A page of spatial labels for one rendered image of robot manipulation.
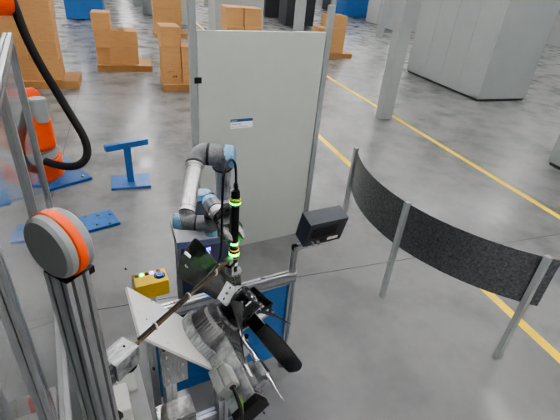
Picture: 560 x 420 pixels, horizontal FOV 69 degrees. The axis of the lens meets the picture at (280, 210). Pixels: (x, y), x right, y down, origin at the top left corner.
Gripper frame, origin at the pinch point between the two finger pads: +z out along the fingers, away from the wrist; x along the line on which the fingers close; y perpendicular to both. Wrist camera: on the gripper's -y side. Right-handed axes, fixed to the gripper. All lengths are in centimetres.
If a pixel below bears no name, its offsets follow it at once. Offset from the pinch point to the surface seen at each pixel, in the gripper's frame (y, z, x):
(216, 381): 37, 34, 21
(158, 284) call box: 44, -34, 26
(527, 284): 80, 17, -209
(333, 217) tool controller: 27, -34, -74
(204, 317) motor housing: 32.9, 6.4, 16.0
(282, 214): 122, -182, -126
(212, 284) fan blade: 19.2, 2.7, 11.5
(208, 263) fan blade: 13.4, -3.6, 10.7
